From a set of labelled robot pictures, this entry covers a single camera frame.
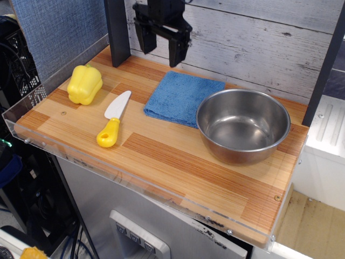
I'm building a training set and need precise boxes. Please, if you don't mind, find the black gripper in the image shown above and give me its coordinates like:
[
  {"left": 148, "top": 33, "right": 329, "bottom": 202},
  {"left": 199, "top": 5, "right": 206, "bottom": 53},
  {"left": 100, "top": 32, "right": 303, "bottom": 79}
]
[{"left": 133, "top": 1, "right": 192, "bottom": 67}]

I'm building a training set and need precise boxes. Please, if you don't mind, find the blue cloth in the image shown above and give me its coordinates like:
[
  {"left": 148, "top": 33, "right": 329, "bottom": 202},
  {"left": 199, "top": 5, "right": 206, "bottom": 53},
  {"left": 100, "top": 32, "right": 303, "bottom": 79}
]
[{"left": 143, "top": 71, "right": 225, "bottom": 128}]

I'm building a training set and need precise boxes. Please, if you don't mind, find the yellow object at bottom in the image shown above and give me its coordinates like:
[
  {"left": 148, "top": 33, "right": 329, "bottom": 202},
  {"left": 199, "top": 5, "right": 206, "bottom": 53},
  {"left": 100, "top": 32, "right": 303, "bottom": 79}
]
[{"left": 20, "top": 247, "right": 48, "bottom": 259}]

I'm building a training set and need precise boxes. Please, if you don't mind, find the blue fabric panel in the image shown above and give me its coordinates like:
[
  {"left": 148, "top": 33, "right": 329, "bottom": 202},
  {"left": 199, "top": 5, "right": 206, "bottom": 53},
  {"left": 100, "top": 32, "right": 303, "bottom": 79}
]
[{"left": 11, "top": 1, "right": 108, "bottom": 82}]

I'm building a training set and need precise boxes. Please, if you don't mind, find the yellow toy bell pepper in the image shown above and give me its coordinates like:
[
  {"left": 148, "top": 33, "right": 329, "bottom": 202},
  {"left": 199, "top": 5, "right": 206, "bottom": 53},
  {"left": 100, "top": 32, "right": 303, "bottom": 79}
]
[{"left": 67, "top": 64, "right": 103, "bottom": 105}]

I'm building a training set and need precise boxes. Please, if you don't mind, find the grey dispenser button panel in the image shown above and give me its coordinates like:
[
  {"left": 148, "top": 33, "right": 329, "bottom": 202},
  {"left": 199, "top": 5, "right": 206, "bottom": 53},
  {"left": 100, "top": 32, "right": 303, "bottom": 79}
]
[{"left": 109, "top": 210, "right": 171, "bottom": 258}]

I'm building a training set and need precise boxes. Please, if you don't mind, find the stainless steel cabinet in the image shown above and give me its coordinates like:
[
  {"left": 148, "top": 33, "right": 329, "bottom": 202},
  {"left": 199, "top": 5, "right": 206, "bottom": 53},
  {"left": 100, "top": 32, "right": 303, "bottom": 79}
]
[{"left": 57, "top": 158, "right": 252, "bottom": 258}]

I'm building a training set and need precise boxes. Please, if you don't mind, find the clear acrylic table guard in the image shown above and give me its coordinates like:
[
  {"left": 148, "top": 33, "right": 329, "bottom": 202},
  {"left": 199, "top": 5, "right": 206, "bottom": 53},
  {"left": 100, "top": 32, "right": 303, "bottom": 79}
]
[{"left": 3, "top": 47, "right": 308, "bottom": 251}]

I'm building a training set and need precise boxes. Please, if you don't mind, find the yellow handled toy knife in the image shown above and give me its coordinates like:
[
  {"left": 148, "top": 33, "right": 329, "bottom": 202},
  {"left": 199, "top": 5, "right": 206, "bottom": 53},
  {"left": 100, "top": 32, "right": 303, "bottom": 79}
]
[{"left": 96, "top": 91, "right": 132, "bottom": 148}]

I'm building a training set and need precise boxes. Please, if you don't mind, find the black plastic crate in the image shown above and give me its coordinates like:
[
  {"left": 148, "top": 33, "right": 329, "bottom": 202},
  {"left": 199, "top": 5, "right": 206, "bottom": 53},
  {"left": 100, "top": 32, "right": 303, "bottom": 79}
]
[{"left": 1, "top": 29, "right": 40, "bottom": 97}]

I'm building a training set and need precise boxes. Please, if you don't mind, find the dark grey right post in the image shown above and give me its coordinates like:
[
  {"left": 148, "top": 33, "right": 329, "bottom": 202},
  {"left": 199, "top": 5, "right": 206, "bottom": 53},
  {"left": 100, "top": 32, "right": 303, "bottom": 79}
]
[{"left": 302, "top": 1, "right": 344, "bottom": 127}]

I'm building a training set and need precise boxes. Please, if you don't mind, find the metal bowl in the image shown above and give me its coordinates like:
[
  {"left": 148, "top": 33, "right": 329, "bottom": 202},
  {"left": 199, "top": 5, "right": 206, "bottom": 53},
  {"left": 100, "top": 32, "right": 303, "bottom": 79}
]
[{"left": 196, "top": 89, "right": 291, "bottom": 165}]

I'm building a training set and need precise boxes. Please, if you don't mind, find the white ridged appliance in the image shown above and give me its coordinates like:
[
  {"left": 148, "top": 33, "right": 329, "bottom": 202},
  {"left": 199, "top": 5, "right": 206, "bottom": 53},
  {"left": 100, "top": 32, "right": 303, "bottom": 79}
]
[{"left": 292, "top": 96, "right": 344, "bottom": 210}]

